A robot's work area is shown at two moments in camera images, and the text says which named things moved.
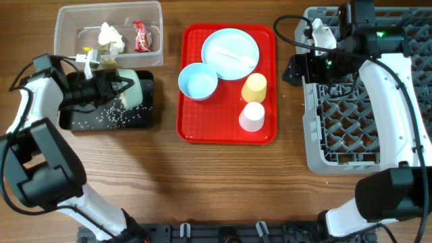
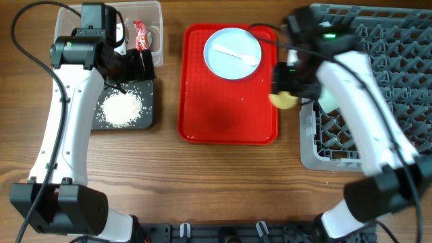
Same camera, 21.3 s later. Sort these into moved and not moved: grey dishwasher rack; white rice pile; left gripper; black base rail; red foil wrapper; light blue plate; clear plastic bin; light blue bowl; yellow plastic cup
Moved: yellow plastic cup; left gripper; light blue bowl; white rice pile
Not moved: clear plastic bin; red foil wrapper; light blue plate; grey dishwasher rack; black base rail
